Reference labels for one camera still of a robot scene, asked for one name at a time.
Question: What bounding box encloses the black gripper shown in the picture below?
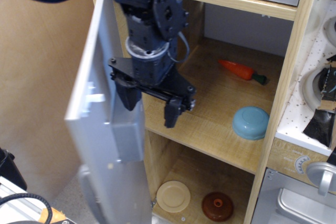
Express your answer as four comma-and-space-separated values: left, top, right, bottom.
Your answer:
109, 45, 196, 128

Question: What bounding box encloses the black box left edge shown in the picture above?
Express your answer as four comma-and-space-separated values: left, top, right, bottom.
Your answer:
1, 148, 27, 190

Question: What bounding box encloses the orange tape piece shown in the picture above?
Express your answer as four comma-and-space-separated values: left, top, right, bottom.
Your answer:
38, 208, 67, 223

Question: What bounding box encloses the orange toy carrot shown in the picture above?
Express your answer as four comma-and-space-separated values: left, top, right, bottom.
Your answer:
218, 59, 267, 85

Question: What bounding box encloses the silver oven knob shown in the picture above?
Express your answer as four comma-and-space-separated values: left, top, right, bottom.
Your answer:
306, 162, 335, 197

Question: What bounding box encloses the black braided cable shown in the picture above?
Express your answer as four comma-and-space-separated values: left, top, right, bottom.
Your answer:
0, 193, 53, 224

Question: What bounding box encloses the silver fridge door handle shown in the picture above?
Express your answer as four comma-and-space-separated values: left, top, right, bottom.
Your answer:
77, 165, 106, 223

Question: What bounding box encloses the brown toy lid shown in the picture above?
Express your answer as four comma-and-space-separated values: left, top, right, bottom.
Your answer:
201, 191, 234, 222

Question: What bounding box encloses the teal toy bowl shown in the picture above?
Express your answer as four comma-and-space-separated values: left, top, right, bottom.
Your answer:
232, 106, 269, 141

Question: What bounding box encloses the white speckled sink counter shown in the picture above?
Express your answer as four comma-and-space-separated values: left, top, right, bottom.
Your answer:
275, 0, 335, 156

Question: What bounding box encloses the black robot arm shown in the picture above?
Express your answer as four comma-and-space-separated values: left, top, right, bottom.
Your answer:
34, 0, 196, 128

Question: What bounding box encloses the aluminium rail base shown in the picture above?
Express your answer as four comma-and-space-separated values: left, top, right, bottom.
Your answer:
0, 175, 71, 224

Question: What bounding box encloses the grey fridge door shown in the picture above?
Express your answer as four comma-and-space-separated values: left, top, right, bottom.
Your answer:
65, 0, 152, 223

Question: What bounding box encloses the grey oven door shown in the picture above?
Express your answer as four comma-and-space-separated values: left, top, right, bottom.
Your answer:
251, 168, 335, 223

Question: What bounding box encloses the beige toy plate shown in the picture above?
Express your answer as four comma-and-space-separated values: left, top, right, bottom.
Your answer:
156, 180, 191, 213

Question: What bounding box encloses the wooden toy kitchen frame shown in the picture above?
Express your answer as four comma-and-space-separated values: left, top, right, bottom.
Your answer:
91, 0, 323, 224

